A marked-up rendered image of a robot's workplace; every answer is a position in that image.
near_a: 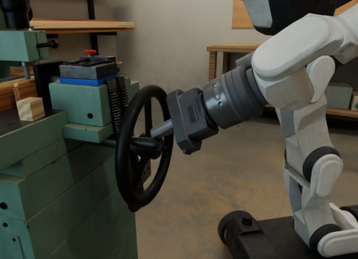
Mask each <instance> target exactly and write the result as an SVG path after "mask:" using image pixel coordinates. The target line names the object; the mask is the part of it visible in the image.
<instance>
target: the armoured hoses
mask: <svg viewBox="0 0 358 259"><path fill-rule="evenodd" d="M104 83H105V84H106V85H107V87H108V93H109V94H108V96H109V101H110V107H111V108H110V109H111V114H112V116H111V117H112V120H113V121H112V122H113V127H114V133H115V138H116V142H117V136H118V132H119V128H120V124H121V121H122V117H123V115H124V113H125V111H126V108H127V106H128V105H129V101H128V100H129V99H128V94H127V88H126V81H125V75H117V76H115V77H114V78H107V79H105V80H104ZM118 94H119V95H118ZM118 96H119V97H118ZM119 102H120V103H119ZM120 107H121V108H120ZM129 159H130V163H129V164H130V165H129V172H130V178H131V181H132V174H133V176H134V174H135V172H136V169H137V167H138V164H139V157H138V154H137V152H136V151H130V155H129ZM130 166H131V167H130ZM131 169H132V171H131ZM131 173H132V174H131ZM147 189H148V188H146V189H145V190H144V187H143V181H142V176H141V178H140V181H139V183H138V186H137V188H136V191H135V192H136V194H137V195H142V194H143V193H145V192H146V191H147ZM127 205H128V204H127ZM140 208H141V207H140ZM140 208H135V207H132V206H130V205H128V209H129V210H130V211H131V212H133V213H134V212H137V211H138V210H139V209H140Z"/></svg>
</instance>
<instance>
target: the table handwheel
mask: <svg viewBox="0 0 358 259"><path fill-rule="evenodd" d="M152 97H155V98H156V99H157V100H158V101H159V103H160V106H161V109H162V113H163V117H164V122H165V121H167V120H169V119H171V118H170V114H169V109H168V105H167V100H166V97H167V94H166V92H165V91H164V90H163V89H162V88H161V87H159V86H157V85H148V86H146V87H144V88H142V89H140V90H139V91H138V92H137V93H136V94H135V95H134V97H133V98H132V99H131V101H130V103H129V105H128V106H127V108H126V111H125V113H124V115H123V118H122V121H121V124H120V128H119V132H118V136H117V142H116V138H115V134H112V135H111V136H109V137H108V138H106V139H105V140H103V141H102V142H100V143H95V142H88V141H85V143H86V144H92V145H99V146H103V147H110V148H116V151H115V174H116V181H117V186H118V190H119V192H120V195H121V196H122V198H123V200H124V201H125V202H126V203H127V204H128V205H130V206H132V207H135V208H140V207H144V206H146V205H147V204H149V203H150V202H152V200H153V199H154V198H155V196H156V195H157V194H158V192H159V190H160V189H161V187H162V184H163V182H164V180H165V177H166V174H167V171H168V168H169V164H170V159H171V156H172V150H173V142H174V133H173V134H170V135H167V136H164V143H163V139H162V138H160V139H158V140H159V141H160V142H161V146H160V149H158V150H156V151H152V150H147V149H142V148H139V147H136V146H133V145H131V141H132V138H133V137H138V136H133V132H134V127H135V124H136V121H137V118H138V116H139V114H140V112H141V110H142V108H143V106H144V113H145V133H142V134H141V135H140V136H139V137H151V132H150V130H151V129H152V112H151V98H152ZM130 151H136V152H137V154H138V156H139V157H141V159H140V162H139V164H138V167H137V169H136V172H135V174H134V176H133V178H132V181H131V178H130V172H129V155H130ZM161 153H162V154H161ZM160 155H161V159H160V163H159V167H158V170H157V172H156V175H155V177H154V179H153V181H152V183H151V185H150V186H149V188H148V189H147V191H146V192H145V193H143V194H142V195H137V194H136V193H135V191H136V188H137V186H138V183H139V181H140V178H141V175H142V173H143V171H144V168H145V166H146V164H147V162H148V159H157V158H158V157H160Z"/></svg>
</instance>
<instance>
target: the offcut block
mask: <svg viewBox="0 0 358 259"><path fill-rule="evenodd" d="M16 103H17V108H18V113H19V118H20V120H27V121H34V120H36V119H38V118H41V117H43V116H45V112H44V106H43V100H42V98H34V97H28V98H25V99H22V100H19V101H17V102H16Z"/></svg>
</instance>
